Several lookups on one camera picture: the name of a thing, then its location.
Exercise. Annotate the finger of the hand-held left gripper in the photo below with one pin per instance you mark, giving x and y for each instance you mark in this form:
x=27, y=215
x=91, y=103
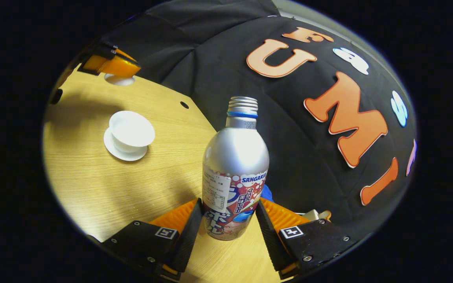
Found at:
x=116, y=67

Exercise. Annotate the white toaster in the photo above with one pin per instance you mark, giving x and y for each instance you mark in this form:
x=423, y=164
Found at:
x=313, y=215

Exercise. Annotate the white saucer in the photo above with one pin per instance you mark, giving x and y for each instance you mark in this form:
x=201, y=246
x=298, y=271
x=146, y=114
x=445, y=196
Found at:
x=126, y=156

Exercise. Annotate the white teacup lid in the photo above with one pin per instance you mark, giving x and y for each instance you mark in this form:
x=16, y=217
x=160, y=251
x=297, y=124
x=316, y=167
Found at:
x=119, y=81

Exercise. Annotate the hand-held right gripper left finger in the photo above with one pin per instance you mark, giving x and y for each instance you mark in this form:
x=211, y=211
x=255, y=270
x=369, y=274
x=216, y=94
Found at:
x=189, y=236

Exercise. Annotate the white teacup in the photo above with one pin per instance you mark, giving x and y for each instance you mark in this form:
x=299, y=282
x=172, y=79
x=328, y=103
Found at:
x=132, y=131

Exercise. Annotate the blue cloth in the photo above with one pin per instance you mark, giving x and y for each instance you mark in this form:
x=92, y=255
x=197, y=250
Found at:
x=267, y=193

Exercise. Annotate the black backdrop cloth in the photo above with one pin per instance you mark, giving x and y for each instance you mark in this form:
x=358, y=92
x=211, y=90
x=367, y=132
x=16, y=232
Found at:
x=218, y=63

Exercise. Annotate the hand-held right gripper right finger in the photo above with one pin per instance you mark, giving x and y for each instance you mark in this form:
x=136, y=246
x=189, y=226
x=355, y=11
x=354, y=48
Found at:
x=267, y=236

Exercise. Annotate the silver water bottle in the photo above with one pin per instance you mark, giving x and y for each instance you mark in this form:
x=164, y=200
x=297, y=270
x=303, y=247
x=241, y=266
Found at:
x=234, y=157

